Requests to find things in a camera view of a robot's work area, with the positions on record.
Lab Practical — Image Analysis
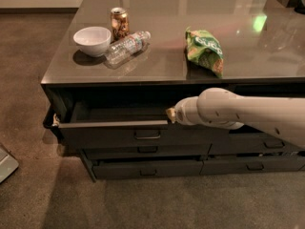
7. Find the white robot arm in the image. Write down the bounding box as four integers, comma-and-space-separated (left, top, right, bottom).
166, 88, 305, 148

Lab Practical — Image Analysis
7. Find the green chip bag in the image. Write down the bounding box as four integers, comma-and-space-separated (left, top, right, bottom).
185, 28, 224, 78

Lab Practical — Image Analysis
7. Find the clear plastic water bottle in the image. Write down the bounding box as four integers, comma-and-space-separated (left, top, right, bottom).
104, 31, 151, 65

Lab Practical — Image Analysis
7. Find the white ceramic bowl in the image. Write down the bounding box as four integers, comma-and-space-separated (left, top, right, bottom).
73, 27, 112, 57

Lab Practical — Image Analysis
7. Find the black bin beside cabinet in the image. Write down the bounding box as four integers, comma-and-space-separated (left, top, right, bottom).
43, 107, 63, 139

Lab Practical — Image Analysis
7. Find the orange soda can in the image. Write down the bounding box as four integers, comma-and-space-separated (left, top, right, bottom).
111, 7, 130, 41

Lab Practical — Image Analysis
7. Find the dark drawer cabinet frame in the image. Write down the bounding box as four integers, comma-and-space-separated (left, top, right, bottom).
42, 0, 305, 179

